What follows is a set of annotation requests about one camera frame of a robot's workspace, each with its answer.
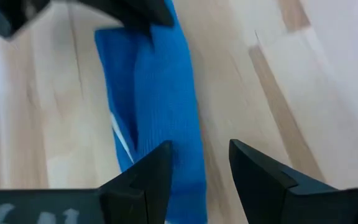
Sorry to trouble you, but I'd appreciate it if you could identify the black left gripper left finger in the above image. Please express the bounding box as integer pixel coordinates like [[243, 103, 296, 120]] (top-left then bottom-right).
[[99, 139, 173, 224]]

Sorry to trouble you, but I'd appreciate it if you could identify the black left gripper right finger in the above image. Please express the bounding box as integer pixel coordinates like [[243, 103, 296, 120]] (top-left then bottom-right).
[[229, 138, 358, 224]]

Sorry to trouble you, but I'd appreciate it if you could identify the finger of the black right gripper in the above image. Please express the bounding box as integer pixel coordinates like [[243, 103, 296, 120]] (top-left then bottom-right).
[[78, 0, 175, 34], [0, 0, 52, 40]]

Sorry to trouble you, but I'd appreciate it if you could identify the blue microfiber towel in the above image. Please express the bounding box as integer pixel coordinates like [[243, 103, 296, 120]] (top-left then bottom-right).
[[94, 0, 208, 224]]

